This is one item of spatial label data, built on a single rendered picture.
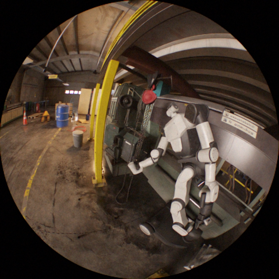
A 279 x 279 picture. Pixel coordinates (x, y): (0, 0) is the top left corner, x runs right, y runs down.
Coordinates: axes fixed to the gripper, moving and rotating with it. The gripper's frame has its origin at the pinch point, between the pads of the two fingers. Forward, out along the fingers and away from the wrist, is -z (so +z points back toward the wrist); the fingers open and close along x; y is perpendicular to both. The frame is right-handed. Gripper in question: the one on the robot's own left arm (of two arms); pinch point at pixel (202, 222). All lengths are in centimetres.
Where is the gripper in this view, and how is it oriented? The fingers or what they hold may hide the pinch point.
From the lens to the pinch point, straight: 77.4
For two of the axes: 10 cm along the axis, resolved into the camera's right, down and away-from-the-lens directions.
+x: -9.9, -0.1, -1.4
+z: -0.2, -9.8, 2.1
